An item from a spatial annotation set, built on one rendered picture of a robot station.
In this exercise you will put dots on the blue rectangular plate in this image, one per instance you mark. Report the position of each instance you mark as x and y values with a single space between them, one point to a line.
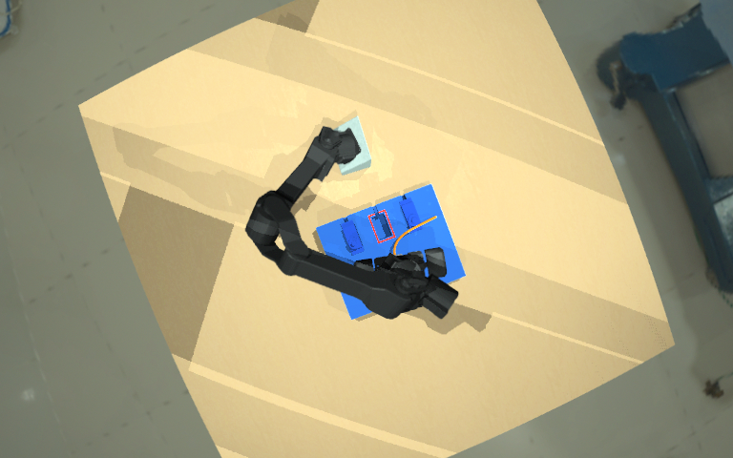
372 233

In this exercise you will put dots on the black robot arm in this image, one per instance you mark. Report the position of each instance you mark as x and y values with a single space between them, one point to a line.
398 288

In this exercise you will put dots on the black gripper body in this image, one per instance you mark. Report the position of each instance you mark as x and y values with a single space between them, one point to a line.
436 263

